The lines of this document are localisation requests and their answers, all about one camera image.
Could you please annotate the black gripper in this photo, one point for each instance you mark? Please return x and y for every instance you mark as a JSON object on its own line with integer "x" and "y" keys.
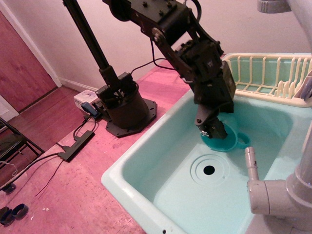
{"x": 212, "y": 84}

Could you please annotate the teal plastic cup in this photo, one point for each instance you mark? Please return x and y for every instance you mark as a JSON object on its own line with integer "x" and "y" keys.
{"x": 234, "y": 139}

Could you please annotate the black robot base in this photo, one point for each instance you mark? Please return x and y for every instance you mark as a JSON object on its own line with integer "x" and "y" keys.
{"x": 126, "y": 111}

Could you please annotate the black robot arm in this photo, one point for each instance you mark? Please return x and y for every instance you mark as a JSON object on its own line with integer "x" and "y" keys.
{"x": 175, "y": 30}

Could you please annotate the turquoise plastic sink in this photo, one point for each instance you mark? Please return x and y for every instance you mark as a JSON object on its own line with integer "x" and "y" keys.
{"x": 171, "y": 182}

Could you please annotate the cream dish rack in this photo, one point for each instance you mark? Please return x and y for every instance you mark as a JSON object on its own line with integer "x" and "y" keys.
{"x": 272, "y": 77}

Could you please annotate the grey plastic faucet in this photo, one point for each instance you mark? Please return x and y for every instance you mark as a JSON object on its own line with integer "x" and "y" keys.
{"x": 290, "y": 199}

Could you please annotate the blue adapter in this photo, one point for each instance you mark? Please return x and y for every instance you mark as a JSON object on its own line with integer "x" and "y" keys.
{"x": 89, "y": 109}

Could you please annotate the white cardboard box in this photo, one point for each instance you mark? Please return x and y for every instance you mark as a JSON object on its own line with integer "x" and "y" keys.
{"x": 85, "y": 96}

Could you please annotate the black usb hub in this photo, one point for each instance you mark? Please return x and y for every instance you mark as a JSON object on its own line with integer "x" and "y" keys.
{"x": 73, "y": 150}

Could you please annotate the red wooden door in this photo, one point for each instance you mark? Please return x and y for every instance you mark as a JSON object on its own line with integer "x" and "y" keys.
{"x": 23, "y": 80}

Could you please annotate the black metal chair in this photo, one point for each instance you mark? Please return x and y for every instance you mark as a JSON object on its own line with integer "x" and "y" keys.
{"x": 16, "y": 152}

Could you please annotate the purple utensil handle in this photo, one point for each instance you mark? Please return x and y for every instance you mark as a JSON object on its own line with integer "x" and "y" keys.
{"x": 307, "y": 90}

